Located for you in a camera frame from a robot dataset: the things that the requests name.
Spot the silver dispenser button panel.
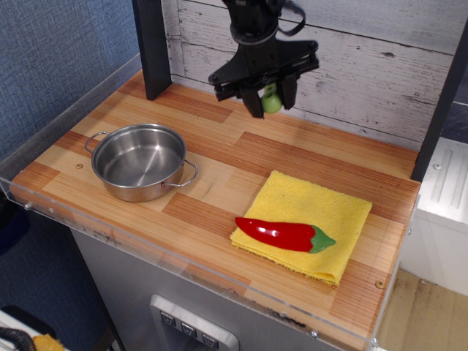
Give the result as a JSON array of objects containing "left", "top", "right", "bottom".
[{"left": 150, "top": 294, "right": 240, "bottom": 350}]

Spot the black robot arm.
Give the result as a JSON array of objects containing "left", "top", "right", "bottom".
[{"left": 208, "top": 1, "right": 320, "bottom": 118}]

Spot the green handled grey spatula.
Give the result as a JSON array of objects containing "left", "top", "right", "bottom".
[{"left": 260, "top": 83, "right": 283, "bottom": 113}]

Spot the yellow folded cloth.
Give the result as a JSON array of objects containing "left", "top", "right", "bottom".
[{"left": 230, "top": 170, "right": 372, "bottom": 285}]

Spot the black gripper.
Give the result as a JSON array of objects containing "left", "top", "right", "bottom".
[{"left": 208, "top": 38, "right": 320, "bottom": 118}]

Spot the stainless steel pot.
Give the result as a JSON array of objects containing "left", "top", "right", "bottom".
[{"left": 84, "top": 124, "right": 198, "bottom": 203}]

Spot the black right vertical post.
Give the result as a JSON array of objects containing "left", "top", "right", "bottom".
[{"left": 411, "top": 23, "right": 467, "bottom": 182}]

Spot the grey toy fridge cabinet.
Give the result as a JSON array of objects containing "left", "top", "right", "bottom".
[{"left": 72, "top": 230, "right": 331, "bottom": 350}]

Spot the white ribbed box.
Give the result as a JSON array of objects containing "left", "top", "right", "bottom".
[{"left": 400, "top": 137, "right": 467, "bottom": 295}]

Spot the clear acrylic table guard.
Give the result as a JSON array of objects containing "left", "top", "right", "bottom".
[{"left": 7, "top": 72, "right": 419, "bottom": 350}]

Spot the black left vertical post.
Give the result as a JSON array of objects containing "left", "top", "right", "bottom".
[{"left": 132, "top": 0, "right": 172, "bottom": 100}]

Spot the black and yellow bag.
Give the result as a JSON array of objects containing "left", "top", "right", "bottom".
[{"left": 1, "top": 306, "right": 67, "bottom": 350}]

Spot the red toy chili pepper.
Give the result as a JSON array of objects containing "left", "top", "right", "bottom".
[{"left": 235, "top": 217, "right": 336, "bottom": 254}]

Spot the black vertical post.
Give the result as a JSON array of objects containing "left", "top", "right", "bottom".
[
  {"left": 411, "top": 23, "right": 467, "bottom": 182},
  {"left": 132, "top": 0, "right": 172, "bottom": 100}
]

